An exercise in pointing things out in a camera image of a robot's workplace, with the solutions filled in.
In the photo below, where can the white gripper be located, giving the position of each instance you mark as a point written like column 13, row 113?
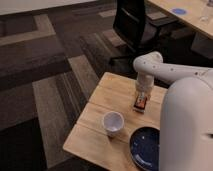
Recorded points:
column 144, row 83

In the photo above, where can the orange and black eraser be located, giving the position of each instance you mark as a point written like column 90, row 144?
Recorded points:
column 140, row 102

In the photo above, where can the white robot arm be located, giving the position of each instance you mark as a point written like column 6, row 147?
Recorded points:
column 186, row 119

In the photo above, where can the white cup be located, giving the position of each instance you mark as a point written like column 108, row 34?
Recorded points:
column 113, row 123

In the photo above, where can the black office chair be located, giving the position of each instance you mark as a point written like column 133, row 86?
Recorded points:
column 136, row 28

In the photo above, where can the dark blue plate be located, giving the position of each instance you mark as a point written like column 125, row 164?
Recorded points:
column 144, row 148

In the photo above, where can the blue round coaster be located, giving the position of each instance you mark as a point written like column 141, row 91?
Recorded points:
column 179, row 11

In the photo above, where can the wooden background table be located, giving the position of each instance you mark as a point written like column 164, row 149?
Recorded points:
column 192, row 17

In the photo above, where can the clear drinking glass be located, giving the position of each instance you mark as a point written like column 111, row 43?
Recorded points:
column 207, row 13

